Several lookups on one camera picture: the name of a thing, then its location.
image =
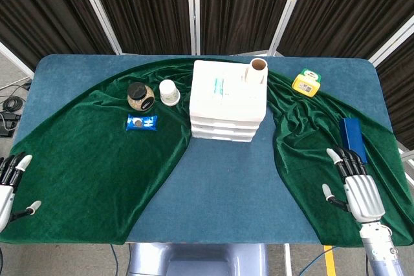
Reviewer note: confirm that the cardboard paper tube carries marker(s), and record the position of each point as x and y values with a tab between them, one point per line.
255	74

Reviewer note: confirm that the dark curtain screen panel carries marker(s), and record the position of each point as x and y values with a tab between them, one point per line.
401	95
349	7
145	7
242	7
48	14

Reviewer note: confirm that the green velvet cloth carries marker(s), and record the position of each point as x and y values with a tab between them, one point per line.
81	176

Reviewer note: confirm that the white paper cup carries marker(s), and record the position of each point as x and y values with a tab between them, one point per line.
169	92

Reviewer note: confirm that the yellow box with green lid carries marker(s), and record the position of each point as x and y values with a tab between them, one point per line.
305	83

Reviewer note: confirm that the glass jar with black lid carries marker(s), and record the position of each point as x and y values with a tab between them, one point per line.
140	96

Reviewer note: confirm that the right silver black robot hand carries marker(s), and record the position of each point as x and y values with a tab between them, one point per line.
363	195

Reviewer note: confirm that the blue rectangular box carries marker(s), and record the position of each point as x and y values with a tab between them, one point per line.
351	133

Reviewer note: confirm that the blue cookie packet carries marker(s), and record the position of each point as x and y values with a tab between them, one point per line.
141	123

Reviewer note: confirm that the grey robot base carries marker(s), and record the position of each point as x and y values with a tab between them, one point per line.
194	260

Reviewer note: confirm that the black power adapter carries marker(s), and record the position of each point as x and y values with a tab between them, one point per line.
8	122

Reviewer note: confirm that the white plastic drawer unit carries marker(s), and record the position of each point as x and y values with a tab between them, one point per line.
226	108

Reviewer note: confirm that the blue felt table cover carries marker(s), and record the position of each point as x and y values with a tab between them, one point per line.
220	192

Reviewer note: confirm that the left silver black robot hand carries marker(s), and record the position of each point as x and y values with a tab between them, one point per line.
6	195

